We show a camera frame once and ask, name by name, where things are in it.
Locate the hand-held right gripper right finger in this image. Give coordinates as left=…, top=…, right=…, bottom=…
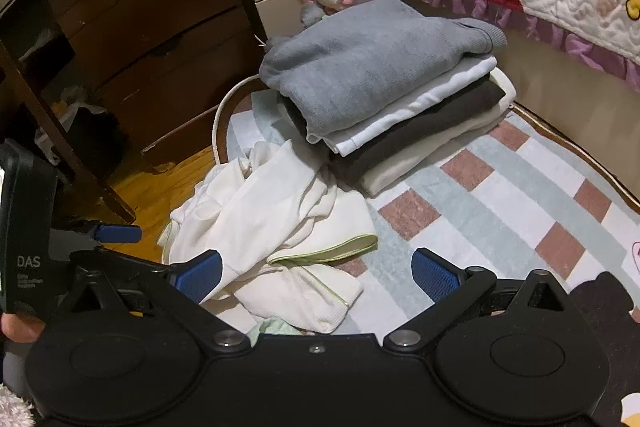
left=382, top=248, right=572, bottom=353

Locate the dark brown folded garment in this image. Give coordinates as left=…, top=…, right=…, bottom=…
left=285, top=79, right=507, bottom=186

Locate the checked rug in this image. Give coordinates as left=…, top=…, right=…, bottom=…
left=220, top=89, right=640, bottom=427

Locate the cream folded garment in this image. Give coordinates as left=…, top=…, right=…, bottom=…
left=357, top=72, right=517, bottom=198

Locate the person's left hand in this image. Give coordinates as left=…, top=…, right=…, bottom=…
left=0, top=311, right=38, bottom=341

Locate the white cardigan green trim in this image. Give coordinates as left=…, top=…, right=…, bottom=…
left=157, top=139, right=379, bottom=336

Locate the dark wooden table leg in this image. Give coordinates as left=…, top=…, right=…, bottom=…
left=0, top=37, right=138, bottom=225

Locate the beige bed base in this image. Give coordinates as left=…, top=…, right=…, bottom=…
left=400, top=0, right=640, bottom=148

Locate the dark wooden dresser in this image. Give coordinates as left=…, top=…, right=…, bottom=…
left=45, top=0, right=271, bottom=168

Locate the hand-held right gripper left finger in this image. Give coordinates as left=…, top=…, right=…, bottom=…
left=65, top=249, right=251, bottom=351

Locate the black bin with bag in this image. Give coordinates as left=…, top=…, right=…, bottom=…
left=35, top=87, right=126, bottom=168

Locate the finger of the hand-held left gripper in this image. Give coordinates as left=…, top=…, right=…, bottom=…
left=50, top=219, right=144, bottom=254

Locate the grey folded sweater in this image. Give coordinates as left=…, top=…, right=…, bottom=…
left=259, top=0, right=509, bottom=145

